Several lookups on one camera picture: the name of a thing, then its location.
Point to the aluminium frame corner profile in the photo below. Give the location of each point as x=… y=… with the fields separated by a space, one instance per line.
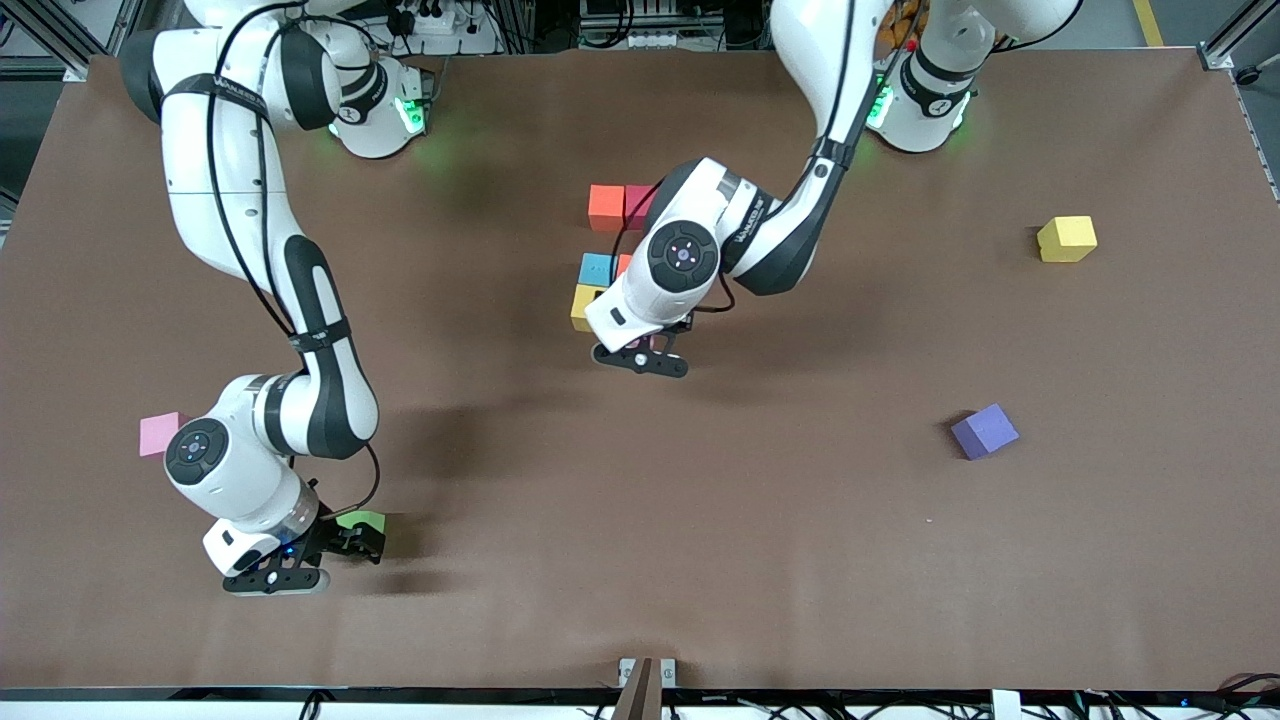
x=1215 y=57

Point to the red foam cube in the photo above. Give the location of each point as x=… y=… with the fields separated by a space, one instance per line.
x=636 y=205

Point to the orange foam cube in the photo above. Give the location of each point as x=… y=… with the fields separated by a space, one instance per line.
x=606 y=207
x=623 y=265

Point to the white power strip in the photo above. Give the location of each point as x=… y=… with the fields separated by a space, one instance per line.
x=435 y=22

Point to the cyan foam cube with dots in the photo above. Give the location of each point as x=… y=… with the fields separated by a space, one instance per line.
x=598 y=268

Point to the purple foam cube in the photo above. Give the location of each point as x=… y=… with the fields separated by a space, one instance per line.
x=985 y=430

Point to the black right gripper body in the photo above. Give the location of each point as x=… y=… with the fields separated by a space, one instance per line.
x=331 y=537

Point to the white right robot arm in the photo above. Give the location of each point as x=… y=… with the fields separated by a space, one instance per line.
x=320 y=390

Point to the brown pointed bar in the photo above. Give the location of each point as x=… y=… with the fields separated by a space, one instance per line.
x=640 y=700

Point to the orange yellow bag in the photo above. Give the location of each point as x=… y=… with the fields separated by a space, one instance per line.
x=895 y=30

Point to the yellow foam cube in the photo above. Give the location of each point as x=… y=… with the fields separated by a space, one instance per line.
x=1066 y=238
x=582 y=303

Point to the white label tag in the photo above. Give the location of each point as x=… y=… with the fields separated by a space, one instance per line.
x=1005 y=706

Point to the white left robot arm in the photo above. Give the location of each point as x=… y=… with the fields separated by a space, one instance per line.
x=770 y=240

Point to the white table edge bracket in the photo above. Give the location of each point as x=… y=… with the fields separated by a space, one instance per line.
x=625 y=667

